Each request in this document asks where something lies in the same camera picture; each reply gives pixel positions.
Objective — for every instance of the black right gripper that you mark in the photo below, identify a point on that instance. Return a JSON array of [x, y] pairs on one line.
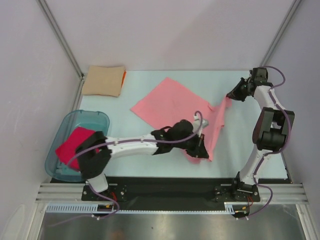
[[236, 94]]

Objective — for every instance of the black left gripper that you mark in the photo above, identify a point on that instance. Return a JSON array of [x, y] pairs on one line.
[[199, 150]]

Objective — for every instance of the pink t shirt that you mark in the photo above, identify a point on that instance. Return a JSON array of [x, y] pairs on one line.
[[170, 101]]

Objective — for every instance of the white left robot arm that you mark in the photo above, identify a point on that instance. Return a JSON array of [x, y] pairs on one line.
[[96, 151]]

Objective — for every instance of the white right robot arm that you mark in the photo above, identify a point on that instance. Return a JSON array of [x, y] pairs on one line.
[[271, 132]]

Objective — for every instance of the teal plastic bin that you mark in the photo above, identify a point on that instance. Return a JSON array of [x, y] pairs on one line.
[[91, 120]]

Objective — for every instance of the beige folded t shirt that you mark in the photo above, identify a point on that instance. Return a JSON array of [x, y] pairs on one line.
[[103, 81]]

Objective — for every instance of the red t shirt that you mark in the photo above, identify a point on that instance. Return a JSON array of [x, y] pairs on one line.
[[68, 149]]

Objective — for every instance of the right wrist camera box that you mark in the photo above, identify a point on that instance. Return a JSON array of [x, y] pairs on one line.
[[259, 74]]

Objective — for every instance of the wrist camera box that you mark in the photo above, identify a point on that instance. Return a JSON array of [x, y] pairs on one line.
[[259, 74], [198, 123]]

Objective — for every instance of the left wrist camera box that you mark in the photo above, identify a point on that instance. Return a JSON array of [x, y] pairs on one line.
[[198, 123]]

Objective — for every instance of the white cable duct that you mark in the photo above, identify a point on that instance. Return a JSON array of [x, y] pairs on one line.
[[104, 209]]

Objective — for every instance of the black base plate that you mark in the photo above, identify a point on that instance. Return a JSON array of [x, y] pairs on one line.
[[180, 181]]

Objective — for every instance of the right aluminium corner post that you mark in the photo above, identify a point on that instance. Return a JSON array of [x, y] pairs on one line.
[[288, 18]]

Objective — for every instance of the aluminium corner post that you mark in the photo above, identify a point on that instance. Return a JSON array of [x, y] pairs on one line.
[[288, 18], [49, 16]]

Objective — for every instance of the aluminium frame rail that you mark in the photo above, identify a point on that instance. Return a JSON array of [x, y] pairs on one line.
[[158, 193]]

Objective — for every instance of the left aluminium corner post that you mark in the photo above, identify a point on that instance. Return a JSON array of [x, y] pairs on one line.
[[49, 16]]

